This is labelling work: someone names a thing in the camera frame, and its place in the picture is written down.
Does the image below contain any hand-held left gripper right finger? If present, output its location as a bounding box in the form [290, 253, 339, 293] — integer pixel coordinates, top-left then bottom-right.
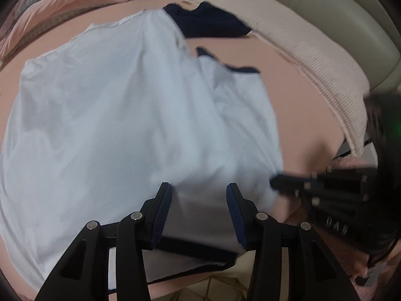
[226, 182, 358, 301]

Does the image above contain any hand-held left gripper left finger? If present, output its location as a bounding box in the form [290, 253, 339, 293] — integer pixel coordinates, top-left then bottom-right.
[34, 182, 173, 301]

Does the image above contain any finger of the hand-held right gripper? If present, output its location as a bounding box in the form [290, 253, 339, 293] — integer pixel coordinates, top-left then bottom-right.
[270, 172, 318, 197]

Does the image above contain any light blue navy-trimmed T-shirt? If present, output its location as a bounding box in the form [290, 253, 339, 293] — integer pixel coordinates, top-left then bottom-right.
[0, 8, 284, 292]

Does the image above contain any pink sheet bed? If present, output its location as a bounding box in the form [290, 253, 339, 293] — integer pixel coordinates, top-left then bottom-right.
[0, 0, 348, 301]

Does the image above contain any large cream checked pillow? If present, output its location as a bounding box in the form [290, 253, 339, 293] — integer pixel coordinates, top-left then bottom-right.
[241, 0, 372, 157]

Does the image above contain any grey-green padded headboard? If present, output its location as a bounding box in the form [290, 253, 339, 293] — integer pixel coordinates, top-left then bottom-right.
[210, 0, 401, 101]

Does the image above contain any folded navy garment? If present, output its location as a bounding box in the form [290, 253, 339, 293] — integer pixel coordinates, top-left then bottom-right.
[164, 2, 253, 38]

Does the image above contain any folded pink checked quilt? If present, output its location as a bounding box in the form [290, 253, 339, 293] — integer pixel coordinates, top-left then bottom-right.
[0, 0, 154, 60]

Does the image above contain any gold wire stool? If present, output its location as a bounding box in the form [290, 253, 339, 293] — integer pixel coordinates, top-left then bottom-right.
[200, 273, 251, 301]

